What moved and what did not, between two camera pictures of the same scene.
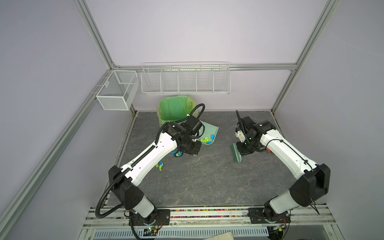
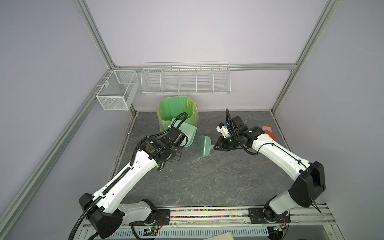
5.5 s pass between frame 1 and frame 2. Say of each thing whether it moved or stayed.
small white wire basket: stayed
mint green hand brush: moved
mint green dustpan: moved
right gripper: moved
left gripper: moved
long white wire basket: stayed
